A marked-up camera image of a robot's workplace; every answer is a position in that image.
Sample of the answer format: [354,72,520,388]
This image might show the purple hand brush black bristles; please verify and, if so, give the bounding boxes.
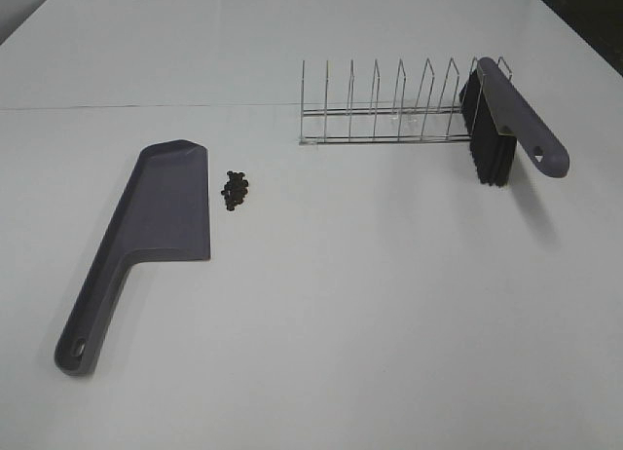
[459,56,570,187]

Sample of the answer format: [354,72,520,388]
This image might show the purple plastic dustpan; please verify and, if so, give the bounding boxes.
[54,140,210,377]

